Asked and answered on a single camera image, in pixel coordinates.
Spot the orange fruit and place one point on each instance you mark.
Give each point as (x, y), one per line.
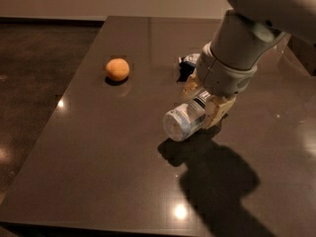
(117, 69)

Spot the crumpled blue white bag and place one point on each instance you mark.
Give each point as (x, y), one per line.
(187, 66)

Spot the blue label plastic bottle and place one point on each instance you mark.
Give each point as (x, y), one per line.
(183, 121)

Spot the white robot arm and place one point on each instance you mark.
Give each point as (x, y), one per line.
(248, 29)

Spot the dark box on table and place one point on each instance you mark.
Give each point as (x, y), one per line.
(305, 53)

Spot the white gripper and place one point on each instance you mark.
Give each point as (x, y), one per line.
(223, 75)

